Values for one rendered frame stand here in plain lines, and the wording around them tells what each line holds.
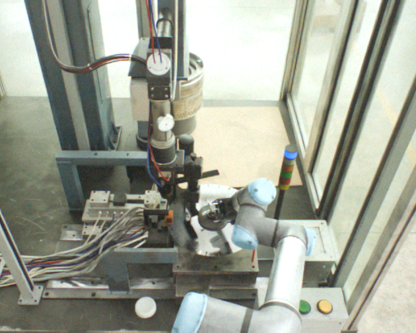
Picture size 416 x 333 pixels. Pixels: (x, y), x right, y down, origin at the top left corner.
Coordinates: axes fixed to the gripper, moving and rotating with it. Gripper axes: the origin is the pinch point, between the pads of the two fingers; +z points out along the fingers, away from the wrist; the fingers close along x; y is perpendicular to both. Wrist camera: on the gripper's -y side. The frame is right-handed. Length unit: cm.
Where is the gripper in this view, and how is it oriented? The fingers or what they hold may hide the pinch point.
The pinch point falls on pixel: (222, 216)
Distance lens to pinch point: 152.2
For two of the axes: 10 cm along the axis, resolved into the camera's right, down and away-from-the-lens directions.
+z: -3.7, 3.3, 8.7
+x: 1.9, 9.4, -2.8
